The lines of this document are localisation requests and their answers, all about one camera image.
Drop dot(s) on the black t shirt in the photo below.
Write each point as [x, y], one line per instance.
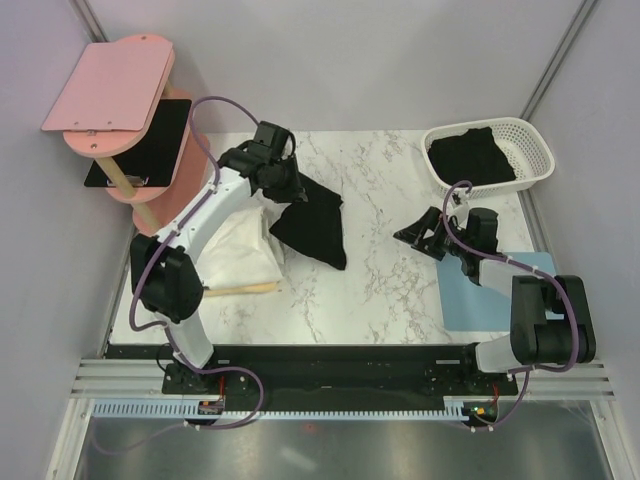
[314, 228]
[473, 156]

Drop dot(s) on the pink tiered shelf stand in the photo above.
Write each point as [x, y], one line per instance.
[107, 106]

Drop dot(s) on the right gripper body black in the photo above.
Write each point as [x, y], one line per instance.
[453, 247]

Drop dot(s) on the black clipboard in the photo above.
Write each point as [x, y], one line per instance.
[152, 161]

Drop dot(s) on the white t shirt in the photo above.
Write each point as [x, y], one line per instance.
[241, 253]

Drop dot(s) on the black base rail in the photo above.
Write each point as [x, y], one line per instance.
[432, 370]

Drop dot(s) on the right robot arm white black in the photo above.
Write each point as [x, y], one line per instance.
[550, 324]

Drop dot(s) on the light blue folding board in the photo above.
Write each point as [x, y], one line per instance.
[471, 307]

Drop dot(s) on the black t shirt in basket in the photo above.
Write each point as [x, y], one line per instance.
[473, 156]

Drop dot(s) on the light blue cable duct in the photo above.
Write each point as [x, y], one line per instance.
[202, 410]

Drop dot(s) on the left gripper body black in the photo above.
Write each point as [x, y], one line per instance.
[285, 184]

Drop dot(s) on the white plastic basket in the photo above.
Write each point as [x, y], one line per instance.
[525, 150]

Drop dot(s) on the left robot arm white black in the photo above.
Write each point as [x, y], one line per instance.
[167, 290]

